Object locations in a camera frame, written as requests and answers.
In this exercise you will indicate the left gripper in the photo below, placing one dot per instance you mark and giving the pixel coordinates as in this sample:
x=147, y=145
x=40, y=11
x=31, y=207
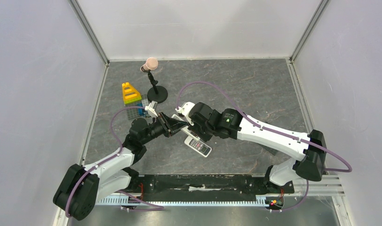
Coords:
x=168, y=123

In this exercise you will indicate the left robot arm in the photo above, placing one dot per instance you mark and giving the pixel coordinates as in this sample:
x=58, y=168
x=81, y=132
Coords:
x=83, y=186

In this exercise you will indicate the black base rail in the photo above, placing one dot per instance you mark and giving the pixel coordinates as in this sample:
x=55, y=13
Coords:
x=204, y=187

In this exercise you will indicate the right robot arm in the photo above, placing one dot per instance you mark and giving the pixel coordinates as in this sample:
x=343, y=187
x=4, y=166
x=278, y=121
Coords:
x=305, y=150

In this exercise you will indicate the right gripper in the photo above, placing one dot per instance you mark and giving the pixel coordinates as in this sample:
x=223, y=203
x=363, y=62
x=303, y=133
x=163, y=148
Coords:
x=194, y=121

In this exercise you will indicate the pink microphone on stand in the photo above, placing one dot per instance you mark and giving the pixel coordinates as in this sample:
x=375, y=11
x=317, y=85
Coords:
x=157, y=93

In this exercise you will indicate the white grey remote control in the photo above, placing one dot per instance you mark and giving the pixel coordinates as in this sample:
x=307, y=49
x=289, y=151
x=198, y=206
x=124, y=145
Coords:
x=198, y=146

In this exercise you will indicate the white cable duct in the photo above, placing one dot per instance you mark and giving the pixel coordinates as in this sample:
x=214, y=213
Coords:
x=123, y=200

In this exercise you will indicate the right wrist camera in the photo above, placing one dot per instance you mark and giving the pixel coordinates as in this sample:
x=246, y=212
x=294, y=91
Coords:
x=185, y=109

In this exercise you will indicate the yellow toy brick tower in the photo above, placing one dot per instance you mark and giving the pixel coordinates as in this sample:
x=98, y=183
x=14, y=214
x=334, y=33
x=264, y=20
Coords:
x=130, y=94

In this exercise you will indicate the long white remote control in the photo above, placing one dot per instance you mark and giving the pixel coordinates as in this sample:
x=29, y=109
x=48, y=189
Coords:
x=186, y=128

